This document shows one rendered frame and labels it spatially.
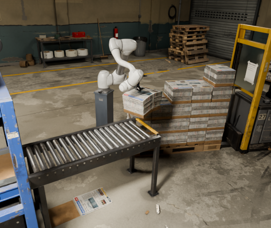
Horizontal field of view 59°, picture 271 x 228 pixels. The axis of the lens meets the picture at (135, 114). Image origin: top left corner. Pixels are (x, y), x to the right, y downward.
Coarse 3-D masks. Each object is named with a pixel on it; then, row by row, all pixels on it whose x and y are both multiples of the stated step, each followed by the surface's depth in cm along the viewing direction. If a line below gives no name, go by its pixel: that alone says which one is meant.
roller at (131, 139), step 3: (114, 126) 282; (117, 126) 278; (117, 129) 277; (120, 129) 272; (123, 129) 272; (120, 132) 272; (123, 132) 267; (126, 132) 266; (126, 135) 261; (129, 135) 260; (129, 138) 256; (132, 138) 254; (132, 141) 252; (135, 141) 249
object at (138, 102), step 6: (132, 90) 276; (126, 96) 266; (132, 96) 264; (138, 96) 263; (144, 96) 262; (150, 96) 264; (126, 102) 271; (132, 102) 265; (138, 102) 259; (144, 102) 257; (150, 102) 269; (126, 108) 276; (132, 108) 270; (138, 108) 264; (144, 108) 261; (150, 108) 273; (144, 114) 265
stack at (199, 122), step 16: (160, 112) 336; (176, 112) 341; (192, 112) 345; (208, 112) 351; (144, 128) 341; (160, 128) 347; (176, 128) 352; (192, 128) 357; (160, 144) 359; (192, 144) 371
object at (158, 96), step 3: (141, 87) 288; (144, 87) 289; (147, 87) 290; (147, 90) 276; (150, 90) 278; (153, 90) 279; (156, 90) 281; (159, 90) 283; (156, 93) 272; (159, 93) 278; (156, 96) 275; (159, 96) 280; (156, 99) 277; (159, 99) 282; (156, 102) 280; (159, 102) 285; (156, 105) 282; (159, 105) 287
